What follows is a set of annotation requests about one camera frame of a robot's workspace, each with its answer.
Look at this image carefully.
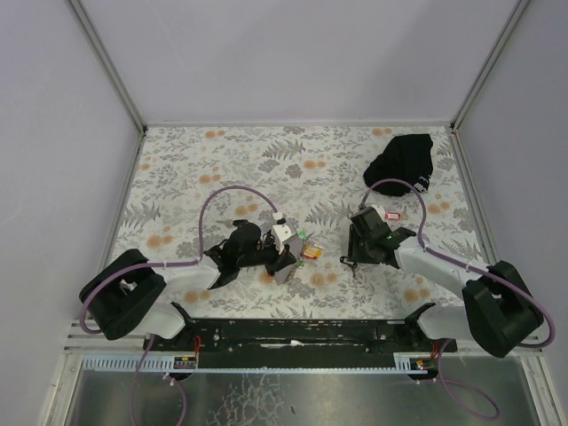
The floral table mat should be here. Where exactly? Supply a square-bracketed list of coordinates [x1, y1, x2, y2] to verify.
[110, 125, 488, 319]

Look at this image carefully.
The blue key tag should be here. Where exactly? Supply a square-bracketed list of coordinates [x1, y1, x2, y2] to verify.
[340, 256, 359, 279]

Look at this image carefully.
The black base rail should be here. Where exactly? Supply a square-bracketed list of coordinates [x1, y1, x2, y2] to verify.
[151, 318, 445, 370]

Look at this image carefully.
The black cloth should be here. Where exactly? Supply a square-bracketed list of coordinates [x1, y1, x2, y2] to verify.
[363, 134, 433, 193]

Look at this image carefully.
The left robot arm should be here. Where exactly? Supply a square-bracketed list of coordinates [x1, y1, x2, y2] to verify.
[79, 219, 304, 341]

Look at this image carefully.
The yellow key tag on holder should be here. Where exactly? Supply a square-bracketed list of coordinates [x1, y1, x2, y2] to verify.
[303, 245, 323, 260]

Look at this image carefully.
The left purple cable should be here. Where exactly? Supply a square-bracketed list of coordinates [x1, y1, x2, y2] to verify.
[82, 185, 285, 426]

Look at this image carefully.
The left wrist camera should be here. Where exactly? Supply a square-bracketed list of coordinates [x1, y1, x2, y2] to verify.
[271, 224, 296, 254]

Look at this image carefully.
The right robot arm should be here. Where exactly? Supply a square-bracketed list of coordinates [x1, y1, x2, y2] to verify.
[347, 207, 550, 358]

